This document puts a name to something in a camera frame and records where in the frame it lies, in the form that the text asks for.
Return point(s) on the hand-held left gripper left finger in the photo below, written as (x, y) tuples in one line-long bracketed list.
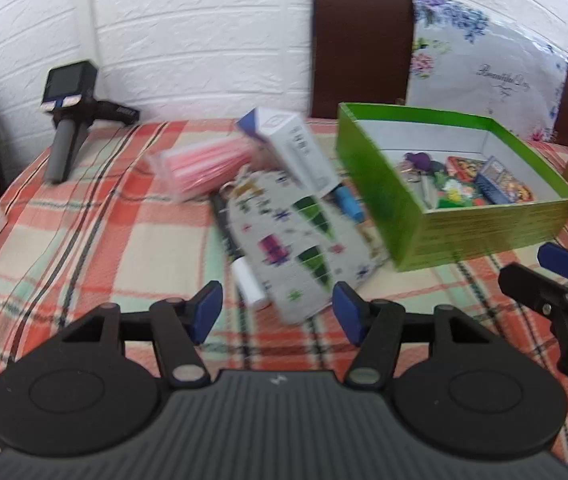
[(206, 312)]

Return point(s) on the black marker with blue cap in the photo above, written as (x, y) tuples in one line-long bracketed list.
[(351, 203)]

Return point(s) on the green cardboard box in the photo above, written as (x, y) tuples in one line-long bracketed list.
[(389, 200)]

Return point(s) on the red card tin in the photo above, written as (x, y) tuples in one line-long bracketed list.
[(466, 167)]

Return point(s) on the pink face mask pack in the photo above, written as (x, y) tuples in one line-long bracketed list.
[(204, 167)]

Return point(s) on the plaid blanket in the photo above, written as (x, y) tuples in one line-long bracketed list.
[(114, 240)]

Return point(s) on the printed fabric pouch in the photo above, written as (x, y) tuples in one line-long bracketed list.
[(294, 245)]

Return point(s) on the white and blue carton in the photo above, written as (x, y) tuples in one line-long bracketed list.
[(294, 145)]

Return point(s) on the dark brown folded table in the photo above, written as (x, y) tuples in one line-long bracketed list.
[(359, 45)]

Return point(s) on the small white tube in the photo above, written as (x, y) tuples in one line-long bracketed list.
[(250, 282)]

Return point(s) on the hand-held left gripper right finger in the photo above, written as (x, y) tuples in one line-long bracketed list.
[(348, 316)]

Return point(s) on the green cartoon sticker pack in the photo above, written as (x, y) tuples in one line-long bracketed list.
[(456, 192)]

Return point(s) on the floral plastic bag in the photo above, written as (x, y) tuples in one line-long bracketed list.
[(489, 75)]

